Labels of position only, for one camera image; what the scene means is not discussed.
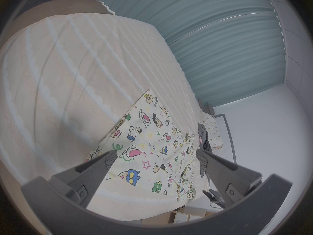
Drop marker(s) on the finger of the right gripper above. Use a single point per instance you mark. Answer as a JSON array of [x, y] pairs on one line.
[[212, 196]]

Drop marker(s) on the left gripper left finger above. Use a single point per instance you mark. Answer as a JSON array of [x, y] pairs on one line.
[[84, 180]]

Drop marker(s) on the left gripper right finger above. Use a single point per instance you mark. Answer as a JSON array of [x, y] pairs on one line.
[[225, 177]]

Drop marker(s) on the white printed pyjama top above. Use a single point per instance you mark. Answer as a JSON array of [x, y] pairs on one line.
[[151, 141]]

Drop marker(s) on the pile of clothes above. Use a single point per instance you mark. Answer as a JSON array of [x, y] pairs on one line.
[[203, 141]]

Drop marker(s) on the bed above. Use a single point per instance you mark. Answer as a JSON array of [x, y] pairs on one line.
[[61, 82]]

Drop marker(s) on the white printed pillow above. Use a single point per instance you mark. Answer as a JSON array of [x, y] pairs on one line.
[[215, 131]]

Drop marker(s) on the wooden bedside table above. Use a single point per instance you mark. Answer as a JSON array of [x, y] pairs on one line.
[[206, 106]]

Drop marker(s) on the blue-green curtain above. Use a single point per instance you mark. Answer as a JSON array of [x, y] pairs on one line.
[[220, 45]]

